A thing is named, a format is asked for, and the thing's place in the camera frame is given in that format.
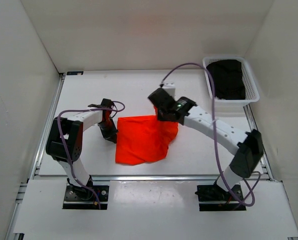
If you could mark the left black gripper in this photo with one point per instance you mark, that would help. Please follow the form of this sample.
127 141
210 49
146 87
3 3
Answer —
112 135

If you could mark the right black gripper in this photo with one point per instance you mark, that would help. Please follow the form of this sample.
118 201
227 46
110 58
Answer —
159 116

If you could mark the orange shorts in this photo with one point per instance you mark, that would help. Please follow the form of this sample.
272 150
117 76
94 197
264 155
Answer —
143 139

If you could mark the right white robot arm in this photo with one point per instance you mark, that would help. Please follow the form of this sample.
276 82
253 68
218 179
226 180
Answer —
246 147

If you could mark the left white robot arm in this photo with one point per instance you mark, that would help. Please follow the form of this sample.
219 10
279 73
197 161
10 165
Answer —
64 143

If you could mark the black folded shorts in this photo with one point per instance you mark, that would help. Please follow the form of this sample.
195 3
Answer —
227 75

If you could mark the white plastic basket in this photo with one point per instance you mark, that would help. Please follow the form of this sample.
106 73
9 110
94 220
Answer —
252 94

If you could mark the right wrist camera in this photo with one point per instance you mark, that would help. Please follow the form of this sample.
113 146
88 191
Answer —
169 87

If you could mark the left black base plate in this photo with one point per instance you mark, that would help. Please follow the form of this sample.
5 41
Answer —
83 199

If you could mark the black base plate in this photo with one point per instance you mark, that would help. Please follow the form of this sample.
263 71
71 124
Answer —
212 198
83 199

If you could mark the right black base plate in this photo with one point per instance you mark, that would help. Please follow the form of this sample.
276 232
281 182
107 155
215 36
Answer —
212 198

